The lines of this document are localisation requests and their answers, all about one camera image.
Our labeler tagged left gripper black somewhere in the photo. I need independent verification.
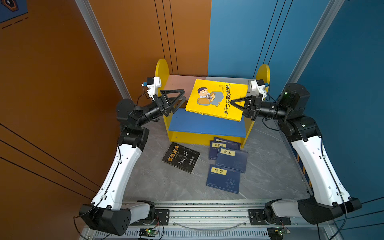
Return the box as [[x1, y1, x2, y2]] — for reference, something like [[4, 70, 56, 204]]
[[136, 93, 184, 132]]

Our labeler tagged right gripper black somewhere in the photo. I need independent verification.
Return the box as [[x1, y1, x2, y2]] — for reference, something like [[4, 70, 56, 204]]
[[231, 95, 291, 123]]

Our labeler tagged yellow cartoon cover book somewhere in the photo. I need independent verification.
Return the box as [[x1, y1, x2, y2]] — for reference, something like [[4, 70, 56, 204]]
[[186, 79, 248, 122]]

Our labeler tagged black book yellow title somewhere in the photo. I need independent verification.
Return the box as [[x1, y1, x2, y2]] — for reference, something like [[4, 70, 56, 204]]
[[162, 142, 200, 173]]

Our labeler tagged white book brown pattern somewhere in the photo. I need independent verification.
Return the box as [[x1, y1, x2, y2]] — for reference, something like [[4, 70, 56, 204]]
[[206, 77, 254, 84]]

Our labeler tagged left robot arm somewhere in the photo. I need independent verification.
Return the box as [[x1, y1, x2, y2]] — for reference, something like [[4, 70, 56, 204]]
[[78, 89, 186, 236]]

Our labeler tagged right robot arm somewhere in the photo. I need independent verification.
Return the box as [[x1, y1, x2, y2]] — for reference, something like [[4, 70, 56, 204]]
[[230, 83, 362, 225]]

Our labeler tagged yellow pink blue bookshelf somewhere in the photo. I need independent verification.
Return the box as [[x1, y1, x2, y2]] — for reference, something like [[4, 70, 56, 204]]
[[155, 59, 255, 148]]

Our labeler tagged navy book rearmost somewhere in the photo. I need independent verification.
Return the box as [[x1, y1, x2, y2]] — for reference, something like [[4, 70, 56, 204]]
[[214, 137, 241, 146]]

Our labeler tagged navy book near shelf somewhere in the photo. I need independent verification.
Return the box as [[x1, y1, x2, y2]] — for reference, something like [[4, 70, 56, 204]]
[[208, 141, 241, 160]]

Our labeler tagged navy book middle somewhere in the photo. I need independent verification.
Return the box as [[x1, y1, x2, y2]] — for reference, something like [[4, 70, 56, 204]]
[[216, 147, 249, 174]]

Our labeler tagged navy book lowest front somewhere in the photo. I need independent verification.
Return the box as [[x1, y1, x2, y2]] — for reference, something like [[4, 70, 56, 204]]
[[206, 165, 241, 194]]

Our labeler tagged right circuit board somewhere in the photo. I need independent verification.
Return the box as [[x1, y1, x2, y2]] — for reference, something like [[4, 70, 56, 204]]
[[267, 228, 291, 240]]

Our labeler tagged left green circuit board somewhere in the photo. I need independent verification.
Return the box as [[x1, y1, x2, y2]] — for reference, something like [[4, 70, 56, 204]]
[[138, 229, 159, 240]]

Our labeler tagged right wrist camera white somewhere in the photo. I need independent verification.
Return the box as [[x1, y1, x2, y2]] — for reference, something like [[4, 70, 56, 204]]
[[248, 80, 267, 101]]

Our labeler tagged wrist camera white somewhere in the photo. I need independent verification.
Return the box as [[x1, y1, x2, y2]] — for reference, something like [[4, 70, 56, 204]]
[[248, 80, 267, 101], [142, 77, 162, 98]]

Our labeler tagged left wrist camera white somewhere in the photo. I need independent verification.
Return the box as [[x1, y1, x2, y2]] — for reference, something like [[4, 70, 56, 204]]
[[142, 77, 162, 98]]

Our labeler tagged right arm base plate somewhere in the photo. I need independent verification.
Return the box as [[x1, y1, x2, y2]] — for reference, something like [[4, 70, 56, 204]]
[[248, 209, 292, 226]]

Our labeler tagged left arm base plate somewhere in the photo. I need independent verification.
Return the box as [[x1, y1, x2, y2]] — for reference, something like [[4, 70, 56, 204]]
[[128, 208, 171, 226]]

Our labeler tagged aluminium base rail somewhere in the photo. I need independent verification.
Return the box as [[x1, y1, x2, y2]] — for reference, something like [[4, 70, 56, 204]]
[[80, 200, 337, 240]]

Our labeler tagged aluminium frame post left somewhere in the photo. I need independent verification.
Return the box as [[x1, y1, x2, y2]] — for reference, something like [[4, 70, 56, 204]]
[[75, 0, 134, 105]]

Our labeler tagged aluminium frame post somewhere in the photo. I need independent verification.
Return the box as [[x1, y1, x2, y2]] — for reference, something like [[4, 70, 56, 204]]
[[75, 0, 134, 105], [268, 1, 344, 100]]

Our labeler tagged aluminium frame post right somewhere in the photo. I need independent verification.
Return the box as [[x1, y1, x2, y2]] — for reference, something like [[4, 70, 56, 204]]
[[268, 1, 344, 100]]

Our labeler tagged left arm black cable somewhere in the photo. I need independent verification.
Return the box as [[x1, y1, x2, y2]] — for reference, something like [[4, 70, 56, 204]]
[[72, 143, 124, 240]]

